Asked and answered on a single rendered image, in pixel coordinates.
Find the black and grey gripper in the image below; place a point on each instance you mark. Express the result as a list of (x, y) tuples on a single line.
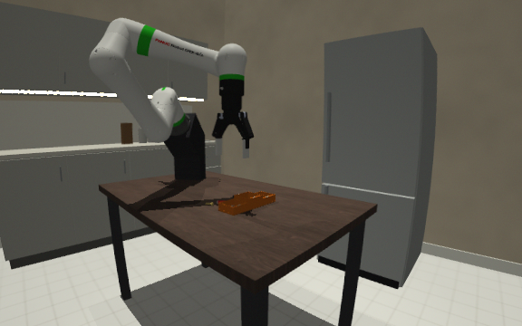
[(231, 105)]

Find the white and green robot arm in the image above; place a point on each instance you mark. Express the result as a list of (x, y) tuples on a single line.
[(156, 117)]

